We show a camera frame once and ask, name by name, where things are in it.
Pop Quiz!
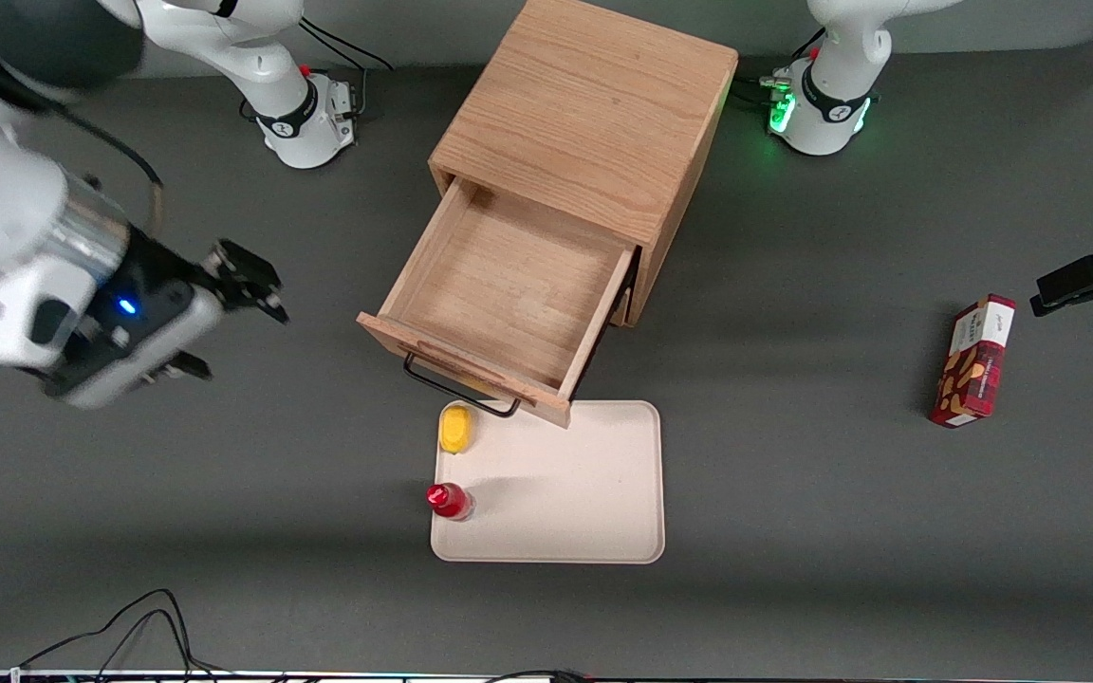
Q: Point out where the black handle of notched drawer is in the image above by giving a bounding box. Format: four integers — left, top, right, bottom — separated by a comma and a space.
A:
402, 353, 522, 419

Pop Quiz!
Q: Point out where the wooden drawer with notched front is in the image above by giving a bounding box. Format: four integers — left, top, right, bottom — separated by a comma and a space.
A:
357, 175, 642, 429

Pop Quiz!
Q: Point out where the red snack carton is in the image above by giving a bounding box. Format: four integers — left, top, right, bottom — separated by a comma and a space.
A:
929, 294, 1017, 429

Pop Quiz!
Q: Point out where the black clamp mount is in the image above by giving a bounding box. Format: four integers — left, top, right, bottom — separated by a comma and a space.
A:
1030, 226, 1093, 319

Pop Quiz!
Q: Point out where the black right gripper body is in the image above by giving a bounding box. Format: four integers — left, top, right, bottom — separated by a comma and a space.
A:
46, 228, 206, 382

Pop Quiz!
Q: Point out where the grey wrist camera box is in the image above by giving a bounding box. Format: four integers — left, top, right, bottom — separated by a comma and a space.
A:
58, 283, 227, 411

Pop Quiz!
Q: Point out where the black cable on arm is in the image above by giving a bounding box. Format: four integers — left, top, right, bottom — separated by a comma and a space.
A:
48, 100, 166, 243

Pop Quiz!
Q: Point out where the wooden drawer cabinet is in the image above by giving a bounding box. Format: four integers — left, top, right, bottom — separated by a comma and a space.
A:
428, 0, 739, 328

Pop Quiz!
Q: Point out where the yellow mustard bottle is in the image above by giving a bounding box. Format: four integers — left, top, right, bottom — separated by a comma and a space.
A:
438, 404, 477, 455

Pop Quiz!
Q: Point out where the red bottle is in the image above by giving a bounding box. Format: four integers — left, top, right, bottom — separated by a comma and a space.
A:
426, 482, 476, 522

